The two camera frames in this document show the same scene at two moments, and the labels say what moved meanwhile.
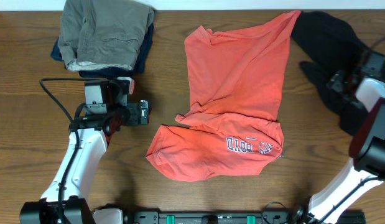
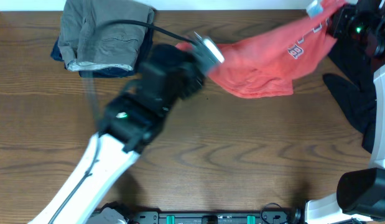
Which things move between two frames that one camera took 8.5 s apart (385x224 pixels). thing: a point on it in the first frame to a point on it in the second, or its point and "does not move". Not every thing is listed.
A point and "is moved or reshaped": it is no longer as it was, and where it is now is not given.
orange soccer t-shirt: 240,77 to 267,65
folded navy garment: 139,67 does not move
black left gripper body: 129,115 to 180,92
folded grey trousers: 104,35 does not move
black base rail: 264,218 does not move
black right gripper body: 341,83 to 361,29
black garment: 337,46 is moved or reshaped
